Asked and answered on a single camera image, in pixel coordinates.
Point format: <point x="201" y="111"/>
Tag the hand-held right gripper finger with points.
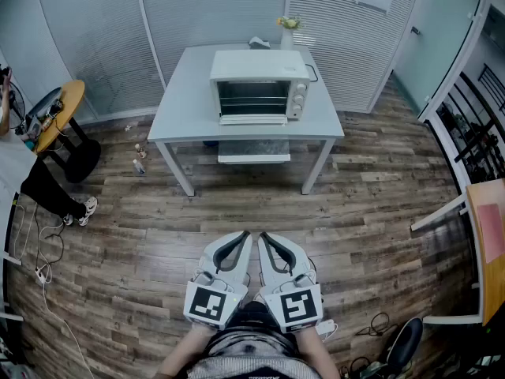
<point x="263" y="259"/>
<point x="301" y="259"/>

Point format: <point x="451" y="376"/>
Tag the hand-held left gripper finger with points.
<point x="209" y="257"/>
<point x="246" y="261"/>

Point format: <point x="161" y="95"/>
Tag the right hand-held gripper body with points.
<point x="296" y="308"/>

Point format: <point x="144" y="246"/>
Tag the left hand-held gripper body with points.
<point x="207" y="306"/>

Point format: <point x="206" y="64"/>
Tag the white glass oven door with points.
<point x="252" y="158"/>

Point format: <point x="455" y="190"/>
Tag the person's left forearm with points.
<point x="181" y="353"/>

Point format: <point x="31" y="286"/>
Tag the person's right forearm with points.
<point x="319" y="353"/>

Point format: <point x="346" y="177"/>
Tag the white oven knob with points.
<point x="296" y="110"/>
<point x="301" y="87"/>
<point x="298" y="99"/>

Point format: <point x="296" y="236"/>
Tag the white oven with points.
<point x="256" y="65"/>

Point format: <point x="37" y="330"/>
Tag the white power adapter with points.
<point x="326" y="328"/>

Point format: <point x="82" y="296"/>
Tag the person's black trousers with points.
<point x="254" y="314"/>

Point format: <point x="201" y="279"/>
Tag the person's grey patterned shirt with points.
<point x="252" y="363"/>

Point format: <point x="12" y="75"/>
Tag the clear plastic bottle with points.
<point x="139" y="167"/>

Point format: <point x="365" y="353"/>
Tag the black office chair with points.
<point x="406" y="342"/>

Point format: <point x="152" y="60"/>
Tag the light grey table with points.
<point x="185" y="105"/>

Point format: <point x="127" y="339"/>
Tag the white power strip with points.
<point x="42" y="275"/>

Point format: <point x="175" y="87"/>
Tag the pink paper sheet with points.
<point x="493" y="231"/>

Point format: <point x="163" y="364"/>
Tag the black metal shelf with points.
<point x="471" y="144"/>

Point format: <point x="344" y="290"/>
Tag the small orange bottle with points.
<point x="47" y="123"/>

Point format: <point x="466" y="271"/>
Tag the round wooden side table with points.
<point x="67" y="101"/>

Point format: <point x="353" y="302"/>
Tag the small electronic device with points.
<point x="55" y="108"/>

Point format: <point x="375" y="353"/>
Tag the grey tissue box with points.
<point x="258" y="43"/>

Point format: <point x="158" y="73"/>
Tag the white vase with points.
<point x="286" y="40"/>

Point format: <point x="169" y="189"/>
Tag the grey oval tray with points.
<point x="43" y="103"/>

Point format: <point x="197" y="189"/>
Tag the black standing fan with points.
<point x="17" y="105"/>

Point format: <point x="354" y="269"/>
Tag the right hand-held gripper camera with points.
<point x="302" y="280"/>

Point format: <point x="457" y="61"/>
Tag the hand-held gripper camera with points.
<point x="205" y="279"/>
<point x="302" y="280"/>

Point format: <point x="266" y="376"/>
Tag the left hand-held gripper camera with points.
<point x="205" y="279"/>

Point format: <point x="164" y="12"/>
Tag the wooden desk with white frame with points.
<point x="493" y="290"/>

